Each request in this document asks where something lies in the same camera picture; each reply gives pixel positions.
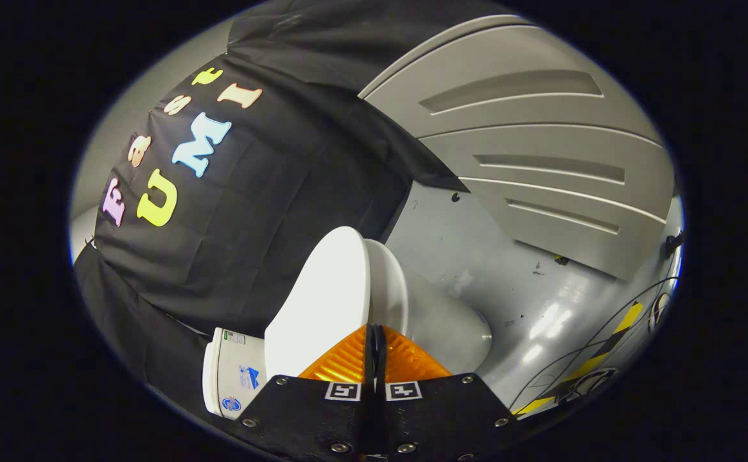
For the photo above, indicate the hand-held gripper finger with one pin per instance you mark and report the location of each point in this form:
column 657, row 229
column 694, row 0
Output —
column 381, row 410
column 370, row 410

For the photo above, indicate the white toilet lid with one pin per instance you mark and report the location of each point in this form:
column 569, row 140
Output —
column 322, row 301

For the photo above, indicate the black backdrop cloth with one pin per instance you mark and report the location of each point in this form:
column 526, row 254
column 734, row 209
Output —
column 271, row 205

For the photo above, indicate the yellow black floor tape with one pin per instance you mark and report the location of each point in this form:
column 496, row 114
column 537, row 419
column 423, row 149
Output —
column 627, row 317

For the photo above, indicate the grey cabinet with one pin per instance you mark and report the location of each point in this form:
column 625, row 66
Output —
column 540, row 147

